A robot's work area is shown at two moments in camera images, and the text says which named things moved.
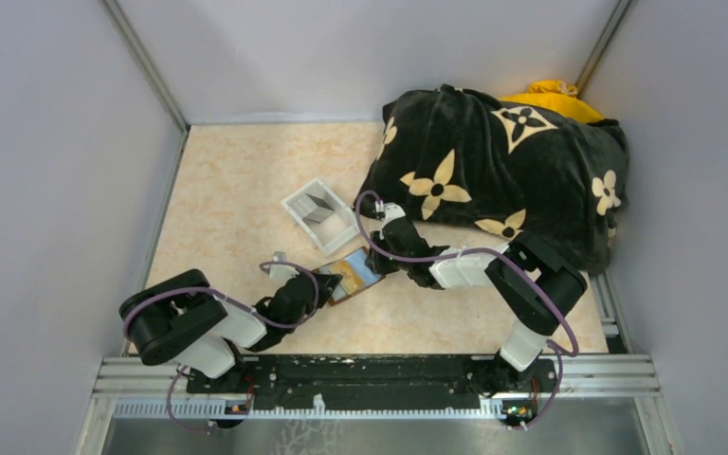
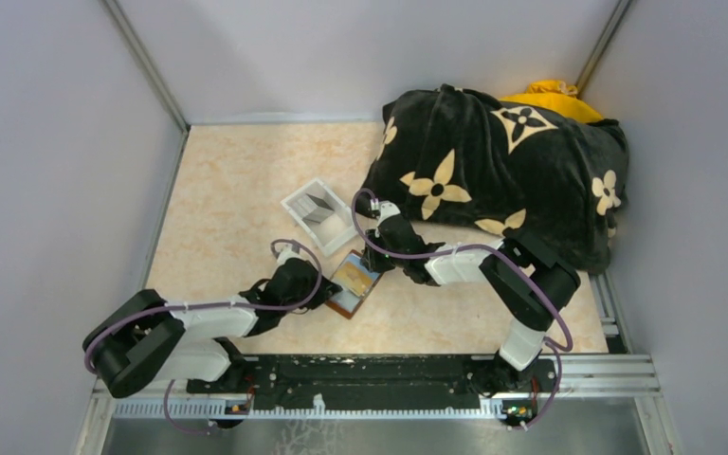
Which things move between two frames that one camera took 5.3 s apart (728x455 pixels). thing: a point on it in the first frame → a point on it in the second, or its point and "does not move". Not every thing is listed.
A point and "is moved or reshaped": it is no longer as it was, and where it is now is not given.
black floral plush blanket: x=515 y=171 does not move
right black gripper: x=374 y=262 does not move
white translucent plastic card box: x=319 y=213 does not move
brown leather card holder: x=355 y=275 is moved or reshaped
